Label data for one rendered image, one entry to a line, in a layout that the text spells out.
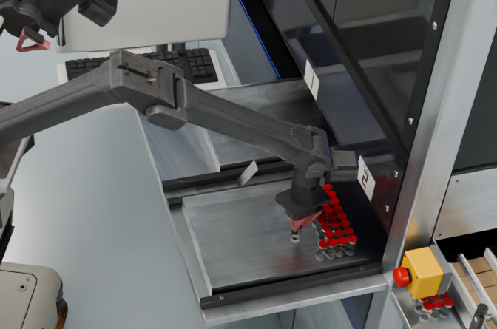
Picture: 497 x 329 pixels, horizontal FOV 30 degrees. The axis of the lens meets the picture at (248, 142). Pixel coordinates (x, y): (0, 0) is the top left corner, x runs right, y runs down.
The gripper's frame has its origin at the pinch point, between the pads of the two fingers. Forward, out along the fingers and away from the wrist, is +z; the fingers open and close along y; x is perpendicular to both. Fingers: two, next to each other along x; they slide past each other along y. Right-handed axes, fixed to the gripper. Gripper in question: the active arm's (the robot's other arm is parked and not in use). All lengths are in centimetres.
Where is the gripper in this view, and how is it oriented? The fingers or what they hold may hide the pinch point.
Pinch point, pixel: (298, 225)
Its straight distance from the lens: 201.2
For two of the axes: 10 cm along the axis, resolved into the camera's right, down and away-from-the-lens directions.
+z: -0.8, 7.3, 6.8
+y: 8.5, -3.0, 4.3
